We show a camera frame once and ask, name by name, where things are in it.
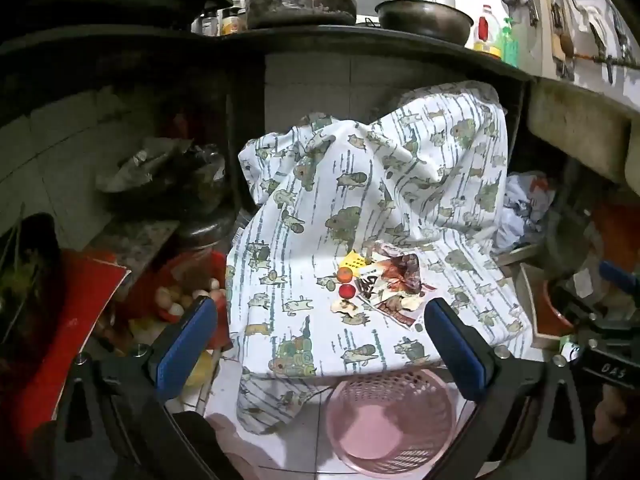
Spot metal water pipe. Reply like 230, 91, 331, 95
575, 35, 640, 86

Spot white cat print cloth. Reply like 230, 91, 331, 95
225, 80, 533, 436

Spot red edged packet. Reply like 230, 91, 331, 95
372, 285, 437, 332

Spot person's pink clothed leg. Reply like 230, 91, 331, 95
205, 412, 281, 480

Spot sooty metal pot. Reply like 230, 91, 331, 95
243, 0, 358, 30

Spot pile of eggs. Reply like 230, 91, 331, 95
154, 277, 226, 322

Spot oil bottle with red label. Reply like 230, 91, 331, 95
472, 5, 503, 57

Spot blue white plastic bag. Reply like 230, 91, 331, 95
495, 172, 556, 256

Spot large glass jar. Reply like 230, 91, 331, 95
175, 142, 236, 251

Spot red plastic basin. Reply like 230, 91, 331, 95
125, 250, 232, 341

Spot yellow plastic packet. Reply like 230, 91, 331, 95
340, 252, 373, 276

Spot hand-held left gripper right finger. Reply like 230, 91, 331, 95
424, 298, 592, 480

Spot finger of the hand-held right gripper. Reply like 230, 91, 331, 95
550, 259, 640, 323

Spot dark metal bowl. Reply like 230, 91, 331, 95
375, 0, 475, 43

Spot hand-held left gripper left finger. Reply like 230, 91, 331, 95
30, 296, 226, 480

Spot torn snack wrapper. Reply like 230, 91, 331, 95
357, 250, 425, 311

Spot yellow plastic bag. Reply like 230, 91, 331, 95
184, 350, 217, 387

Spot yellow label jar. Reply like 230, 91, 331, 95
220, 7, 246, 36

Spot dark stone counter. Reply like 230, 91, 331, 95
0, 25, 536, 128

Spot pink plastic basket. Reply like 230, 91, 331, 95
325, 369, 463, 478

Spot red plastic bucket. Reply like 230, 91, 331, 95
542, 280, 576, 337

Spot red flat board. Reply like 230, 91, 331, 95
10, 250, 132, 441

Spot stone sink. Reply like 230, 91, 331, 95
527, 77, 637, 185

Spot hanging kitchen tools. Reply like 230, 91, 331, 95
544, 0, 578, 82

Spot grey stone slab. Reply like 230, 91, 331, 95
85, 217, 181, 281

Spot dark pan with greens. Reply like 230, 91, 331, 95
0, 212, 66, 361

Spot green plastic bottle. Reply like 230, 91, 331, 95
500, 17, 521, 68

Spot crumpled newspaper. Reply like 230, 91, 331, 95
95, 135, 193, 193

